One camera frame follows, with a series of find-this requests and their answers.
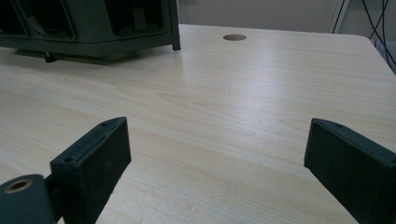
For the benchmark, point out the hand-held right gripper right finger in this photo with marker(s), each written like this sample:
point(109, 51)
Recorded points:
point(351, 168)

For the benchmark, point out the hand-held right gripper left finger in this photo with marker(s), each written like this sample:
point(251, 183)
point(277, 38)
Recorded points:
point(93, 168)

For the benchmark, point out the dark green plastic rack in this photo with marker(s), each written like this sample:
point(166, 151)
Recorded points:
point(90, 28)

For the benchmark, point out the white metal stand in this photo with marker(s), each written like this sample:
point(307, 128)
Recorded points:
point(337, 15)

